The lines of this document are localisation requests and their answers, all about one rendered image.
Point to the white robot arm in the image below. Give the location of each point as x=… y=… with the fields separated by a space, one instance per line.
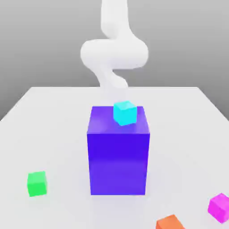
x=114 y=53

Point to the small cyan cube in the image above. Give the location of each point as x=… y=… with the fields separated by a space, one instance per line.
x=125 y=113

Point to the small green cube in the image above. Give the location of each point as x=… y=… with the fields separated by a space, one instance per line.
x=37 y=184

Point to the small orange cube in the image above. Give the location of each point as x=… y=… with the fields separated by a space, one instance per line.
x=169 y=223

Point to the small magenta cube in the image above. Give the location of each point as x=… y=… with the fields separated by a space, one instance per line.
x=219 y=208

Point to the large purple box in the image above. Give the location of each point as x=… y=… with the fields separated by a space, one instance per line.
x=118 y=161

